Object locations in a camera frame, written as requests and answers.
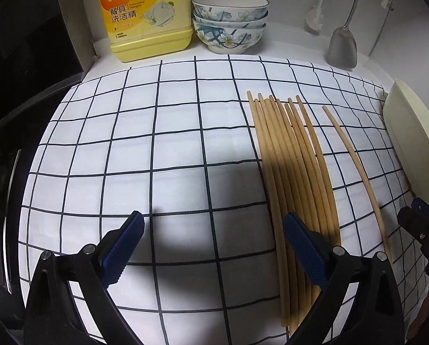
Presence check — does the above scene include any single wooden chopstick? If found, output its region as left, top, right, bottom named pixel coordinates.
left=322, top=106, right=394, bottom=259

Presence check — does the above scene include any floral ceramic bowl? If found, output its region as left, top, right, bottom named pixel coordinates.
left=192, top=0, right=270, bottom=20
left=194, top=22, right=267, bottom=54
left=193, top=11, right=269, bottom=30

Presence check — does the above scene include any metal spatula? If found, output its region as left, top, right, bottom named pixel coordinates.
left=326, top=0, right=368, bottom=70

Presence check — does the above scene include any thin grey cord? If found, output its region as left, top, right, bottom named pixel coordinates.
left=368, top=0, right=398, bottom=58

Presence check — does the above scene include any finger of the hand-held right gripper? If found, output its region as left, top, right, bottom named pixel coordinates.
left=397, top=207, right=429, bottom=246
left=412, top=198, right=429, bottom=225

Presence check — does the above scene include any cream plastic basin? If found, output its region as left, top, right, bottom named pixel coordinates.
left=382, top=79, right=429, bottom=205

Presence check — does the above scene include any bundle of wooden chopsticks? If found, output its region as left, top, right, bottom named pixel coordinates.
left=247, top=91, right=342, bottom=336

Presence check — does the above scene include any white grid-pattern cloth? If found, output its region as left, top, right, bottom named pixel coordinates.
left=18, top=55, right=429, bottom=345

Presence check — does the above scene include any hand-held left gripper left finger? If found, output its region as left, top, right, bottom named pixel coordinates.
left=23, top=210, right=145, bottom=345

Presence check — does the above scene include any yellow detergent bottle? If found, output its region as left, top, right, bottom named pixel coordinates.
left=95, top=0, right=194, bottom=63

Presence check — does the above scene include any white dish brush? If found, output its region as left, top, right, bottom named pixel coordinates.
left=305, top=0, right=332, bottom=35

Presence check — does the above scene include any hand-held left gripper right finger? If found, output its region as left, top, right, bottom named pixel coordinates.
left=284, top=213, right=405, bottom=345

